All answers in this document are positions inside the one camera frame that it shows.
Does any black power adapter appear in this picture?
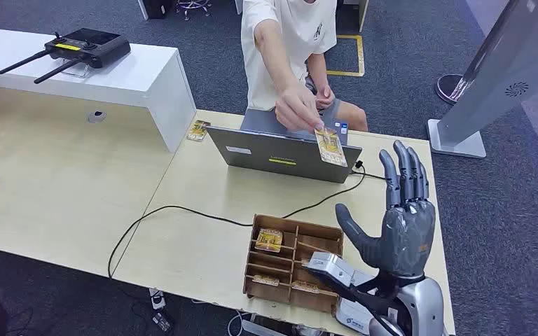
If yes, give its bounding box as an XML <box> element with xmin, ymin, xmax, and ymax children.
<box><xmin>151</xmin><ymin>313</ymin><xmax>173</xmax><ymax>333</ymax></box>

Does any clear acrylic controller stand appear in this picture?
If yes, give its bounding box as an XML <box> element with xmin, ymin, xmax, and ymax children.
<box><xmin>60</xmin><ymin>59</ymin><xmax>91</xmax><ymax>79</ymax></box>

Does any short black USB cable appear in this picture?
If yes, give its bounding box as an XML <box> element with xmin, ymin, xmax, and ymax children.
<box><xmin>351</xmin><ymin>170</ymin><xmax>388</xmax><ymax>181</ymax></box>

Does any person's right hand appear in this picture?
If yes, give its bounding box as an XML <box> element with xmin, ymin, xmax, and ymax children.
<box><xmin>274</xmin><ymin>83</ymin><xmax>326</xmax><ymax>133</ymax></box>

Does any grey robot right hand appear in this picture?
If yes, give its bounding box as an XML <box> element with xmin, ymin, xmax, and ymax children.
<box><xmin>334</xmin><ymin>139</ymin><xmax>437</xmax><ymax>281</ymax></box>

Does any large yellow room key card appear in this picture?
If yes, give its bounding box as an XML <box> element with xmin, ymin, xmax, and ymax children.
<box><xmin>254</xmin><ymin>227</ymin><xmax>284</xmax><ymax>253</ymax></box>

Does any silver standing kiosk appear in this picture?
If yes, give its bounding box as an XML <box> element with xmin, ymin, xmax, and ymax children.
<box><xmin>427</xmin><ymin>0</ymin><xmax>538</xmax><ymax>160</ymax></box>

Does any yellow floor tape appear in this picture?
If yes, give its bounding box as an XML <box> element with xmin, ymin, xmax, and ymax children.
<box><xmin>326</xmin><ymin>34</ymin><xmax>366</xmax><ymax>78</ymax></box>

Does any round metal stand base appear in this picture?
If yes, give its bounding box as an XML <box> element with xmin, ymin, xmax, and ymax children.
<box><xmin>435</xmin><ymin>73</ymin><xmax>471</xmax><ymax>106</ymax></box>

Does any person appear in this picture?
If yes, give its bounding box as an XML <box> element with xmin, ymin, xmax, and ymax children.
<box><xmin>240</xmin><ymin>0</ymin><xmax>370</xmax><ymax>133</ymax></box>

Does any white desk shelf riser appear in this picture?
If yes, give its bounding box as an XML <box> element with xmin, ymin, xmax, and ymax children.
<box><xmin>0</xmin><ymin>26</ymin><xmax>198</xmax><ymax>153</ymax></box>

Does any black computer tower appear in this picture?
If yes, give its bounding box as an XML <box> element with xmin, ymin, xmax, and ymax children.
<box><xmin>137</xmin><ymin>0</ymin><xmax>174</xmax><ymax>20</ymax></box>

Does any white cable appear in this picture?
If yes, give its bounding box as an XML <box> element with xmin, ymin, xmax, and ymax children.
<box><xmin>226</xmin><ymin>310</ymin><xmax>251</xmax><ymax>336</ymax></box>

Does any grey laptop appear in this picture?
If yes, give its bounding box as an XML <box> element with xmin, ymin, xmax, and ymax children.
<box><xmin>205</xmin><ymin>108</ymin><xmax>364</xmax><ymax>185</ymax></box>

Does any white card reader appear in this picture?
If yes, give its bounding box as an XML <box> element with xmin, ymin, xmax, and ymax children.
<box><xmin>335</xmin><ymin>271</ymin><xmax>378</xmax><ymax>336</ymax></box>

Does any wooden compartment box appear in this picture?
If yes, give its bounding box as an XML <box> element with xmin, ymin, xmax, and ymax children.
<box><xmin>242</xmin><ymin>213</ymin><xmax>345</xmax><ymax>315</ymax></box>

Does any person's left hand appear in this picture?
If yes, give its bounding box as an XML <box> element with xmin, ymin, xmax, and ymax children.
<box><xmin>314</xmin><ymin>83</ymin><xmax>336</xmax><ymax>111</ymax></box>

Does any long black power cable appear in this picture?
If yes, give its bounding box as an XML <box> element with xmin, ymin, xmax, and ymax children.
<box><xmin>106</xmin><ymin>160</ymin><xmax>367</xmax><ymax>280</ymax></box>

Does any white cabinet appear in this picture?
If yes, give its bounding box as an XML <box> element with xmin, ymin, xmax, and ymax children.
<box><xmin>343</xmin><ymin>0</ymin><xmax>371</xmax><ymax>34</ymax></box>

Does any white power strip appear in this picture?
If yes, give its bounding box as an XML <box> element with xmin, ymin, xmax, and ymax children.
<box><xmin>148</xmin><ymin>288</ymin><xmax>167</xmax><ymax>311</ymax></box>

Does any black remote controller with antennas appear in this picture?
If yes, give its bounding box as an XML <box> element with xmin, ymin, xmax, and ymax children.
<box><xmin>0</xmin><ymin>27</ymin><xmax>132</xmax><ymax>85</ymax></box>

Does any chrome office chair base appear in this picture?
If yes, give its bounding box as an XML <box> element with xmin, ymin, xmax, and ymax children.
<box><xmin>175</xmin><ymin>0</ymin><xmax>213</xmax><ymax>20</ymax></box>

